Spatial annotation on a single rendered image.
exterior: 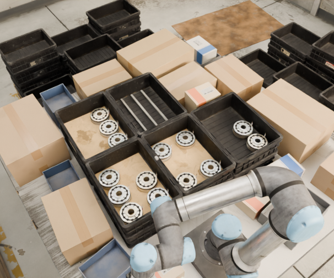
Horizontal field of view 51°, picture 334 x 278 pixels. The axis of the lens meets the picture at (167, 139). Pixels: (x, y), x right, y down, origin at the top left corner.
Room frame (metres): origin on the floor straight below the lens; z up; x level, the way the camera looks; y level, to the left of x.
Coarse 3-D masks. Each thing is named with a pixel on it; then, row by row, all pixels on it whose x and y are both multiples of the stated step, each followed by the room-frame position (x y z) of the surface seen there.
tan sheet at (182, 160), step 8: (168, 144) 1.15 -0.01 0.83; (200, 144) 1.15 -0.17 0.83; (176, 152) 1.10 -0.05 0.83; (184, 152) 1.10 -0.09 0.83; (192, 152) 1.09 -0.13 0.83; (200, 152) 1.09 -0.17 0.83; (168, 160) 1.05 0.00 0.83; (176, 160) 1.05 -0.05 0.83; (184, 160) 1.05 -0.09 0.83; (192, 160) 1.05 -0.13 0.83; (200, 160) 1.04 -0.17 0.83; (168, 168) 1.00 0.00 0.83; (176, 168) 1.00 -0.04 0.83; (184, 168) 1.00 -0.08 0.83; (192, 168) 1.00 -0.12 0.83; (176, 176) 0.95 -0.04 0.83; (200, 176) 0.95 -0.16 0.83
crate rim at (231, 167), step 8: (176, 120) 1.23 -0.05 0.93; (192, 120) 1.23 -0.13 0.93; (160, 128) 1.18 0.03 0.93; (200, 128) 1.17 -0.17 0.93; (144, 136) 1.13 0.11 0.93; (208, 136) 1.12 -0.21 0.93; (216, 144) 1.07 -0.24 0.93; (152, 152) 1.02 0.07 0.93; (224, 152) 1.02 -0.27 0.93; (160, 160) 0.98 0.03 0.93; (232, 160) 0.97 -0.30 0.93; (232, 168) 0.93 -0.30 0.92; (216, 176) 0.88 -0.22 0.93; (176, 184) 0.84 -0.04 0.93; (200, 184) 0.84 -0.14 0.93; (184, 192) 0.80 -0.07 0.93; (192, 192) 0.81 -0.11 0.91
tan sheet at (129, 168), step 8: (128, 160) 1.05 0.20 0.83; (136, 160) 1.05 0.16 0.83; (112, 168) 1.01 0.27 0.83; (120, 168) 1.01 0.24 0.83; (128, 168) 1.00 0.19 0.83; (136, 168) 1.00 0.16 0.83; (144, 168) 1.00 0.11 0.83; (96, 176) 0.96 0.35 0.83; (120, 176) 0.96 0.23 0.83; (128, 176) 0.96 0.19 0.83; (136, 176) 0.96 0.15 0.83; (120, 184) 0.91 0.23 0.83; (128, 184) 0.91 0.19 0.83; (160, 184) 0.91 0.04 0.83; (136, 192) 0.87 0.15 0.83; (136, 200) 0.82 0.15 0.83; (144, 200) 0.82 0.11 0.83; (120, 208) 0.78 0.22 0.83; (144, 208) 0.78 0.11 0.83
